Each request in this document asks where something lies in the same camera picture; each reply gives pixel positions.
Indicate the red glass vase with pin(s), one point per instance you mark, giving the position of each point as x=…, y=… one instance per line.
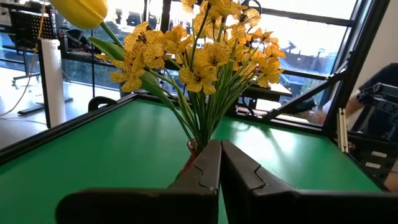
x=190, y=157

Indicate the grey desk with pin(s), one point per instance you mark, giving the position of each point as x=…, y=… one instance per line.
x=273, y=90

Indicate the white metal bracket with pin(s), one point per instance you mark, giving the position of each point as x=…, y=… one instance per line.
x=343, y=130

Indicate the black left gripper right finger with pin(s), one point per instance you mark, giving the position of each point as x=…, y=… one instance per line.
x=264, y=205

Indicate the black equipment rack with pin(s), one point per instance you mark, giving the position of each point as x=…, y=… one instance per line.
x=28, y=28

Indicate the green table mat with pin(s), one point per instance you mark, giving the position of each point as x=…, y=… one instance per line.
x=109, y=149

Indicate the black aluminium rig frame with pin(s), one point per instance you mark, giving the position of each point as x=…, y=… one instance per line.
x=360, y=53

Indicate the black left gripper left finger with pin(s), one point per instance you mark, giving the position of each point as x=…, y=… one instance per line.
x=186, y=205

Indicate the yellow artificial flower bunch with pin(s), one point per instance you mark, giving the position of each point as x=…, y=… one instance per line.
x=143, y=46
x=214, y=56

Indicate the person's forearm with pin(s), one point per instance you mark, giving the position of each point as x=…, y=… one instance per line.
x=353, y=107

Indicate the person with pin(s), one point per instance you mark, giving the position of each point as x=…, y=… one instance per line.
x=385, y=74

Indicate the yellow artificial tulip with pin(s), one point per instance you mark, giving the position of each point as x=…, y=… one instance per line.
x=81, y=12

